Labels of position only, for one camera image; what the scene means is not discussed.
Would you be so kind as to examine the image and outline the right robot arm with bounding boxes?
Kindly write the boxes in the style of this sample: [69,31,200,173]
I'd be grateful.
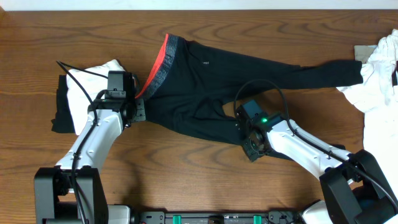
[234,100,397,223]

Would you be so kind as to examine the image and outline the crumpled white shirt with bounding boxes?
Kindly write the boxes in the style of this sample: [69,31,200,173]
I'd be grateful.
[338,29,397,194]

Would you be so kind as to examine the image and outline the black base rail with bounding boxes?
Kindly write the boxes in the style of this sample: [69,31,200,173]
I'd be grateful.
[139,211,305,224]

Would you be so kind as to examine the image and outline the folded black garment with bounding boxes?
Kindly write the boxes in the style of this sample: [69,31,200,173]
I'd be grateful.
[52,75,75,133]

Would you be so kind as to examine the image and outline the grey cloth piece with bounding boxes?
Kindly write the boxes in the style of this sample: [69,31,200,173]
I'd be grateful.
[354,45,377,63]

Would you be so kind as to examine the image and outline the folded white garment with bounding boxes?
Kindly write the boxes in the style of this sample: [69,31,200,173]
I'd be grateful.
[66,58,127,136]

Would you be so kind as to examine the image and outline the black leggings with red waistband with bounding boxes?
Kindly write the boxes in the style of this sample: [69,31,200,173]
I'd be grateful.
[137,34,363,145]

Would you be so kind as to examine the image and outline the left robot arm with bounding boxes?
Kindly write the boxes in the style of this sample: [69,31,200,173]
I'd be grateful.
[34,71,146,224]

